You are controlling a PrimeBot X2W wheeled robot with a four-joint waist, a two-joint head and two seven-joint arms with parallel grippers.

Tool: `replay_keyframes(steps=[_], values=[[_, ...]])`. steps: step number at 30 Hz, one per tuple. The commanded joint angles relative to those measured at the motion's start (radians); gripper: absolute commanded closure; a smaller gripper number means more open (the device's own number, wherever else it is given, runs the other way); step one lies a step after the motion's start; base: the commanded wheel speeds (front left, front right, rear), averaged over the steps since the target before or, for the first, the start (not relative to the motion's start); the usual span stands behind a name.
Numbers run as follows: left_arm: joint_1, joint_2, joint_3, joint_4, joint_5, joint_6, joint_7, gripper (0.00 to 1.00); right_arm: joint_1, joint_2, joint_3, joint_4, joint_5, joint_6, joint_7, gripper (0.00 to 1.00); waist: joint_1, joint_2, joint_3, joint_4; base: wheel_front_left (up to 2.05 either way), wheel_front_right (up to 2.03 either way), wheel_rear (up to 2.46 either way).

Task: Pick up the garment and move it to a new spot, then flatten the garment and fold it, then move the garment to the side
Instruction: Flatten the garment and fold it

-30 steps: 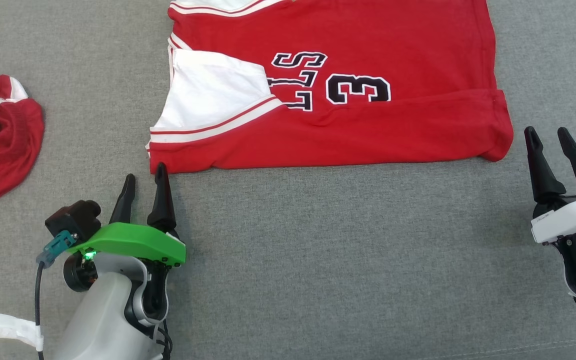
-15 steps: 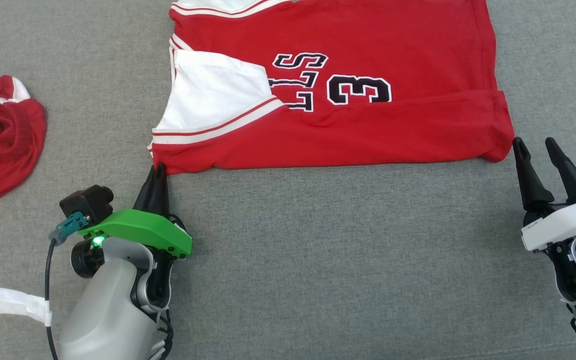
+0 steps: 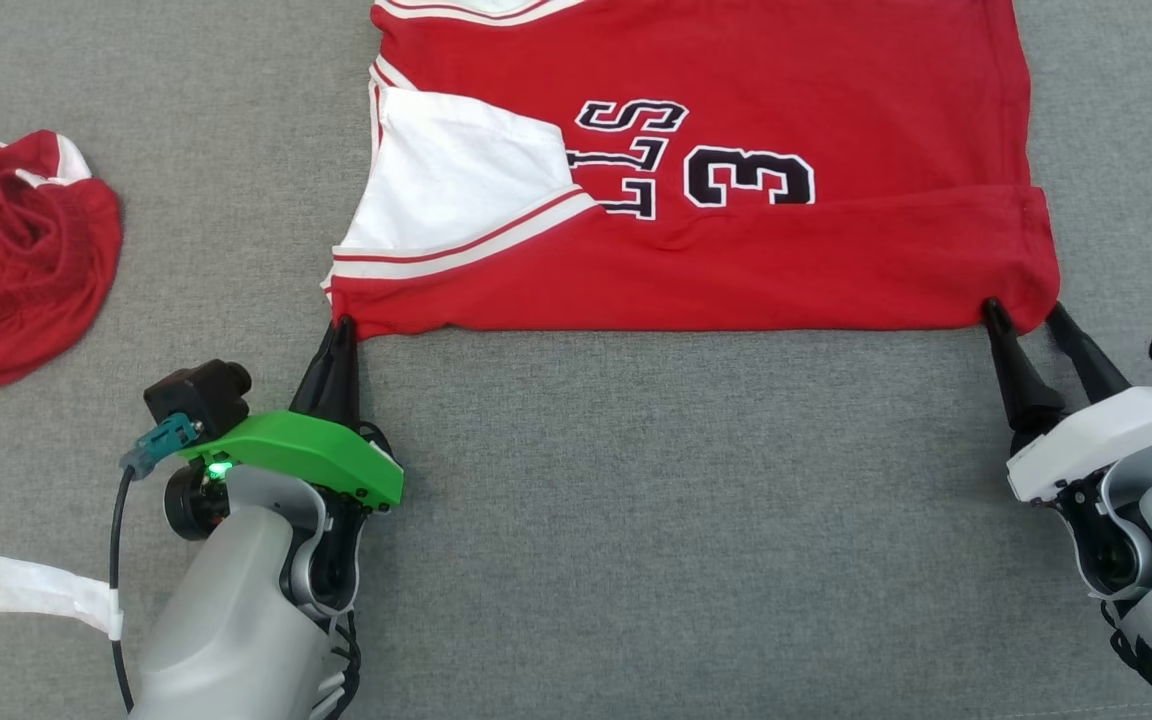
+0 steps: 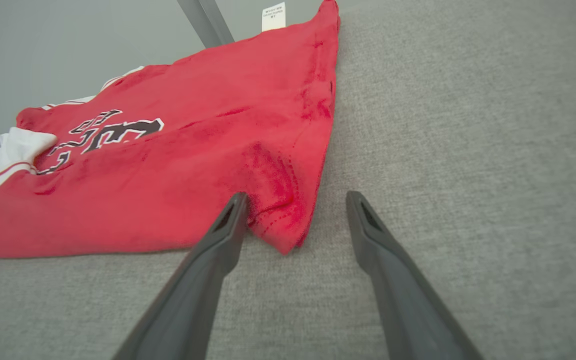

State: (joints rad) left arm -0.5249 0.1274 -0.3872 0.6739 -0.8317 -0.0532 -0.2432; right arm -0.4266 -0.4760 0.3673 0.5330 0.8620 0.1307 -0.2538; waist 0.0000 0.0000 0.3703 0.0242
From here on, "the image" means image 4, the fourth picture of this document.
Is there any red white lettered jersey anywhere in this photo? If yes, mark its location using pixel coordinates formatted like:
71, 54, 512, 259
0, 0, 342, 260

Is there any grey partition post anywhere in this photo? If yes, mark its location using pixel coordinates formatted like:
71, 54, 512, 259
177, 0, 235, 49

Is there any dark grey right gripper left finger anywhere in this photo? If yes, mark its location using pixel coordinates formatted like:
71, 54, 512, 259
112, 192, 250, 360

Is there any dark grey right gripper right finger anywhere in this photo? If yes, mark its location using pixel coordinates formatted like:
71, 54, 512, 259
345, 190, 485, 360

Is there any grey fabric sofa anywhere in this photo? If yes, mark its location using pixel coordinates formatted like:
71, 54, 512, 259
0, 0, 576, 360

